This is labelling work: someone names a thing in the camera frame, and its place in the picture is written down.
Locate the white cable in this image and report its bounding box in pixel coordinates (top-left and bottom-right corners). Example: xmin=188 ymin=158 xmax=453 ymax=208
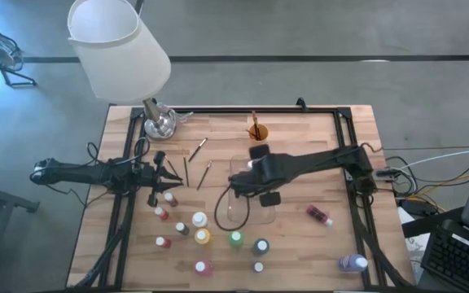
xmin=397 ymin=147 xmax=469 ymax=171

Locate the clear plastic bin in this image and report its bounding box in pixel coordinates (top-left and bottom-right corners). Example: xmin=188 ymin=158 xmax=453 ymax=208
xmin=226 ymin=153 xmax=277 ymax=225

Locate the large dark teal paint bottle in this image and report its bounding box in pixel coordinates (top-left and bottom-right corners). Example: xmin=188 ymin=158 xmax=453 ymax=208
xmin=252 ymin=238 xmax=271 ymax=257

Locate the black aluminium rig frame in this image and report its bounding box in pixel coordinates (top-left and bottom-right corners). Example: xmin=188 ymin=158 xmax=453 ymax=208
xmin=75 ymin=106 xmax=413 ymax=291

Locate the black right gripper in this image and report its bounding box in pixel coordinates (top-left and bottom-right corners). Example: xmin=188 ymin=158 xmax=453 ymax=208
xmin=229 ymin=143 xmax=297 ymax=208

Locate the large white paint bottle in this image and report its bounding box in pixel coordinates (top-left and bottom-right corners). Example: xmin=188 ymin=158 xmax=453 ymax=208
xmin=191 ymin=211 xmax=209 ymax=229

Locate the small rust brown paint bottle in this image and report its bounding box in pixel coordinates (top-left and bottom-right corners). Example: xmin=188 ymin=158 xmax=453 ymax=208
xmin=163 ymin=191 xmax=180 ymax=208

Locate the yellow ribbed cup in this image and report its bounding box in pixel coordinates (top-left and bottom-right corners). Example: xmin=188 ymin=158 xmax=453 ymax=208
xmin=248 ymin=123 xmax=270 ymax=142

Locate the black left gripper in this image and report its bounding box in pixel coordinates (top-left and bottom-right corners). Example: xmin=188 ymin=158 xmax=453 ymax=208
xmin=147 ymin=150 xmax=185 ymax=208

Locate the black keyboard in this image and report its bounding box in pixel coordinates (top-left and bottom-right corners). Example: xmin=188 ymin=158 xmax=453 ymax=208
xmin=420 ymin=219 xmax=469 ymax=293

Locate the large yellow paint bottle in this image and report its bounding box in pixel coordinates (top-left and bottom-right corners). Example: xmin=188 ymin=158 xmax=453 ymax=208
xmin=194 ymin=227 xmax=212 ymax=246

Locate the white lamp cord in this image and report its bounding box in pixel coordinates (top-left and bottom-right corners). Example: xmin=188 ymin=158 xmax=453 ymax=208
xmin=171 ymin=110 xmax=195 ymax=125

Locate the yellow cable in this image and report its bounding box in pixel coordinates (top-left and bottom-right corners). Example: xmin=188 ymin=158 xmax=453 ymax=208
xmin=395 ymin=173 xmax=469 ymax=201

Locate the large blue paint bottle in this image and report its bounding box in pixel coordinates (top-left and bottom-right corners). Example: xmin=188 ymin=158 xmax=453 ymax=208
xmin=338 ymin=253 xmax=369 ymax=273

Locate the small magenta paint bottle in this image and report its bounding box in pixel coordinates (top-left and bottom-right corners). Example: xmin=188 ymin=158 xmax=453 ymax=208
xmin=305 ymin=204 xmax=334 ymax=228

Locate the large green paint bottle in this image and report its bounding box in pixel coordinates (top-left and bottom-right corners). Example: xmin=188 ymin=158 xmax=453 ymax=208
xmin=228 ymin=230 xmax=245 ymax=250

